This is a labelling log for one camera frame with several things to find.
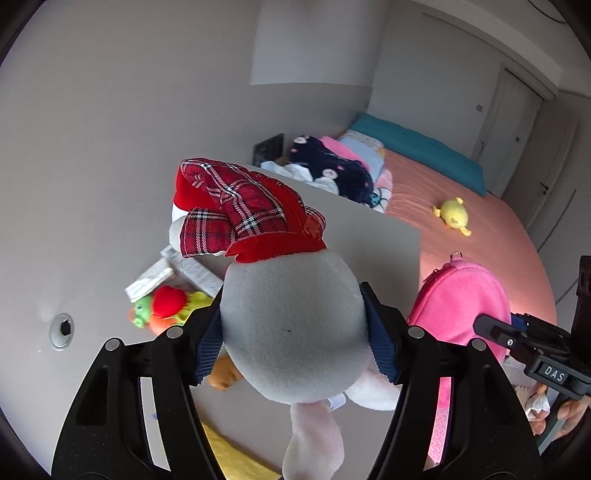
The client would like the navy patterned blanket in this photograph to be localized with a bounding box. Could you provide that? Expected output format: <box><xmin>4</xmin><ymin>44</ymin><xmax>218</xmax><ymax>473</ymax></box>
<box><xmin>288</xmin><ymin>136</ymin><xmax>374</xmax><ymax>206</ymax></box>

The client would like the white paper sheet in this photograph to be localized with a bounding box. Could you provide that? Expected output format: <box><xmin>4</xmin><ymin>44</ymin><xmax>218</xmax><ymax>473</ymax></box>
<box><xmin>124</xmin><ymin>245</ymin><xmax>222</xmax><ymax>303</ymax></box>

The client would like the yellow plush duck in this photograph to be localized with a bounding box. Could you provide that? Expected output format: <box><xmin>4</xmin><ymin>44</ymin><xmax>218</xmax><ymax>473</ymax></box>
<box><xmin>432</xmin><ymin>197</ymin><xmax>472</xmax><ymax>237</ymax></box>

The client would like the pink bed sheet mattress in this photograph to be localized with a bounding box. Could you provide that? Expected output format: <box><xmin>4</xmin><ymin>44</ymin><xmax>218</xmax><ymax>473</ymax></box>
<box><xmin>385</xmin><ymin>150</ymin><xmax>558</xmax><ymax>324</ymax></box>

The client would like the teal pillow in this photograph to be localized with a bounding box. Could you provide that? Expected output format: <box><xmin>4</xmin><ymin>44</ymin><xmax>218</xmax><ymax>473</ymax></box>
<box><xmin>349</xmin><ymin>113</ymin><xmax>487</xmax><ymax>197</ymax></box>

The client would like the green red plush toy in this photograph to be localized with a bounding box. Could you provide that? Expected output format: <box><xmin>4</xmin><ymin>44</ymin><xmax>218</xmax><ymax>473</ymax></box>
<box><xmin>128</xmin><ymin>285</ymin><xmax>212</xmax><ymax>336</ymax></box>

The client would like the person's hand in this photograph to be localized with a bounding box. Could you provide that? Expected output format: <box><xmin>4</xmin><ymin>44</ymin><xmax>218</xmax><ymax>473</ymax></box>
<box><xmin>529</xmin><ymin>396</ymin><xmax>591</xmax><ymax>440</ymax></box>

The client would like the light blue folded blanket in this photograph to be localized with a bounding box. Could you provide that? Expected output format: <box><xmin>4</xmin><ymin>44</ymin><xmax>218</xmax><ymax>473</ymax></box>
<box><xmin>338</xmin><ymin>130</ymin><xmax>385</xmax><ymax>182</ymax></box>

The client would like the white closet door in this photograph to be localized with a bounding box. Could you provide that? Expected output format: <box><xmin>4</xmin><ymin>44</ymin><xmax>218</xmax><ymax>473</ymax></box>
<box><xmin>472</xmin><ymin>69</ymin><xmax>544</xmax><ymax>197</ymax></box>

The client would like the silver cable grommet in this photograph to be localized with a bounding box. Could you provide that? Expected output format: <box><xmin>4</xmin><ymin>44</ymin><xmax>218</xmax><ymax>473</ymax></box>
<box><xmin>48</xmin><ymin>313</ymin><xmax>74</xmax><ymax>351</ymax></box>

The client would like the pink backpack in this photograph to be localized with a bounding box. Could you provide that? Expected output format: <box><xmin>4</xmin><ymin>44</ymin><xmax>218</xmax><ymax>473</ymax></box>
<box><xmin>407</xmin><ymin>250</ymin><xmax>513</xmax><ymax>467</ymax></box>

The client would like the white plush doll plaid hat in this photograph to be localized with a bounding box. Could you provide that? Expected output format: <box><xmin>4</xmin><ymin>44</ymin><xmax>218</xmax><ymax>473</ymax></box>
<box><xmin>168</xmin><ymin>157</ymin><xmax>403</xmax><ymax>480</ymax></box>

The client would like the white pink folded cloth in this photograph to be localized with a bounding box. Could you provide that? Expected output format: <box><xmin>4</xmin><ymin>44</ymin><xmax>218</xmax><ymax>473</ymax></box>
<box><xmin>370</xmin><ymin>168</ymin><xmax>393</xmax><ymax>213</ymax></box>

